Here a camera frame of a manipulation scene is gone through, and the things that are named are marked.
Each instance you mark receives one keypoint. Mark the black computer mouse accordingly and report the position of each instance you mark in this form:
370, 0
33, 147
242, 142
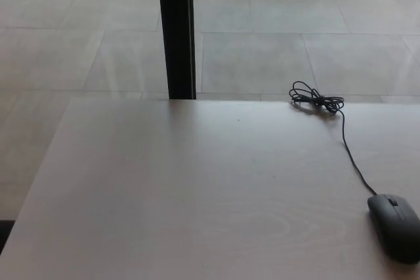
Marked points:
392, 231

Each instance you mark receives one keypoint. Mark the black vertical post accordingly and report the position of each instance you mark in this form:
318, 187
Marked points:
177, 31

